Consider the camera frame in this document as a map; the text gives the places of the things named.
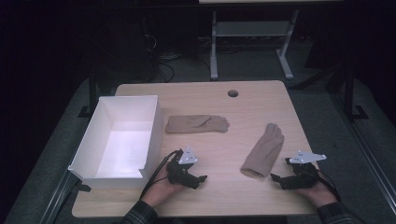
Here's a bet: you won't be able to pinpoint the grey metal floor rail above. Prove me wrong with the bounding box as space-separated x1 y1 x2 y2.
39 169 78 224
330 92 396 216

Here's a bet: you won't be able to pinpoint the black metal stand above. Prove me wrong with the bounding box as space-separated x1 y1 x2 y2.
78 66 98 119
342 63 370 121

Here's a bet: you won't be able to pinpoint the black floor cables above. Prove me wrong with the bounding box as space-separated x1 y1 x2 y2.
153 52 213 83

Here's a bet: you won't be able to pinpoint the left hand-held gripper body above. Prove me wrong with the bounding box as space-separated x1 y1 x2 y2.
165 146 201 189

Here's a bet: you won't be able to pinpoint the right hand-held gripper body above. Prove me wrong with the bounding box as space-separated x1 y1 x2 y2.
285 150 328 190

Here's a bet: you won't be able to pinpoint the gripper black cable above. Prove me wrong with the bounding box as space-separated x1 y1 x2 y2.
317 171 342 203
139 149 185 201

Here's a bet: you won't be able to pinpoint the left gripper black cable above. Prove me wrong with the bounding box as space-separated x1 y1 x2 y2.
139 149 185 201

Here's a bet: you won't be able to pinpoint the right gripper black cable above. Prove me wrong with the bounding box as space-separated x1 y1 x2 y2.
317 171 342 203

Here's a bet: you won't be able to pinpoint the person's right hand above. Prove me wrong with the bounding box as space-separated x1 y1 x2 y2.
297 179 338 209

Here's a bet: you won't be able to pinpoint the white box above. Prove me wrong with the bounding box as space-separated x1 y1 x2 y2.
67 94 165 189

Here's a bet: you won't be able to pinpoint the grey metal table frame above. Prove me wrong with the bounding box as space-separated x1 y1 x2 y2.
209 8 301 81

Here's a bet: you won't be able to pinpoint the person's left hand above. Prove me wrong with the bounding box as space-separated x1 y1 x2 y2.
148 169 185 209

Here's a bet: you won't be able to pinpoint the beige glove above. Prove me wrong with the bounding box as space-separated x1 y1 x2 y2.
240 122 285 179
164 114 231 134

